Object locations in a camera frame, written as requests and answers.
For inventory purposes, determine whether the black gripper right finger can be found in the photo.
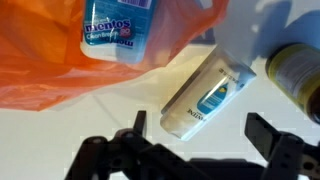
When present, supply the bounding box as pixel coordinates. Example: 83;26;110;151
244;112;320;180

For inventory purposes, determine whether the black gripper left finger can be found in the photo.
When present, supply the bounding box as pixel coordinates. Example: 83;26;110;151
64;110;209;180

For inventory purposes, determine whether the orange plastic bag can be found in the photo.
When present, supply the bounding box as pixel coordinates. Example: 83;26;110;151
0;0;231;113

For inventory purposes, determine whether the yellow-capped vitamin bottle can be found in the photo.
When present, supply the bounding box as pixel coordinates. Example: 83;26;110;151
265;43;320;125

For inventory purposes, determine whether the blue Mentos gum bottle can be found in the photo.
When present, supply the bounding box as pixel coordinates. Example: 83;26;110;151
79;0;158;65

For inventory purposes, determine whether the white shampoo bottle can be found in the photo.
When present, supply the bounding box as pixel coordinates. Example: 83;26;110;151
159;44;258;142

